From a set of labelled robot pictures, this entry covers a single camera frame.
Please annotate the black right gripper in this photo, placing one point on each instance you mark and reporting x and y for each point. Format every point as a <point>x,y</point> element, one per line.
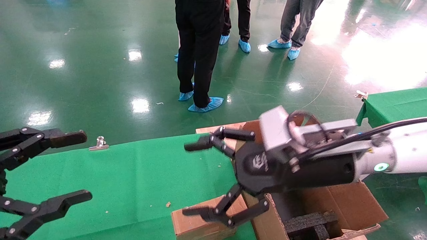
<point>260,176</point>

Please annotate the large open cardboard carton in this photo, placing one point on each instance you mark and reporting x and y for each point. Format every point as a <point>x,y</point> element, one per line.
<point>353,203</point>

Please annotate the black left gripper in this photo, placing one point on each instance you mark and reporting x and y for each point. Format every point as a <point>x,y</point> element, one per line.
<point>2,181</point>

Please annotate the blue shoe cover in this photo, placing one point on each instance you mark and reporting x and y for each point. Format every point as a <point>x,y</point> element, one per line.
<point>224,39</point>
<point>206,105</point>
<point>185,96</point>
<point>278,43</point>
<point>245,46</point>
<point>293,53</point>

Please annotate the silver binder clip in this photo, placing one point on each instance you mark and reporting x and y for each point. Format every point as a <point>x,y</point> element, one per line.
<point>100,144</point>
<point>362,95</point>

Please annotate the green tablecloth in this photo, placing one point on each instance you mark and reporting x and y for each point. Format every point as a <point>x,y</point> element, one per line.
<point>397,105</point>
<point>133,180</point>

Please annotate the person in black slim trousers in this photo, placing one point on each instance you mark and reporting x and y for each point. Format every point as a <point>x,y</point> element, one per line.
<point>244,16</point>

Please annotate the small brown cardboard box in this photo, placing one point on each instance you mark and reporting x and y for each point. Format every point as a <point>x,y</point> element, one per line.
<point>193,226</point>

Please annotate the person in black baggy trousers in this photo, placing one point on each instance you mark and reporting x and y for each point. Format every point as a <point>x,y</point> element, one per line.
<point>200,40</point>

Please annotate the person in grey jeans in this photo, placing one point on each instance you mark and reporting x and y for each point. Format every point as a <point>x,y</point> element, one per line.
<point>297,20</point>

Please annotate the black foam block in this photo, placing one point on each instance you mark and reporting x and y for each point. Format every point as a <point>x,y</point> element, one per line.
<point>307,221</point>

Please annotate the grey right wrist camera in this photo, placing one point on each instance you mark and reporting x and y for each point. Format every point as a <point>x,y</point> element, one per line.
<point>275,130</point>

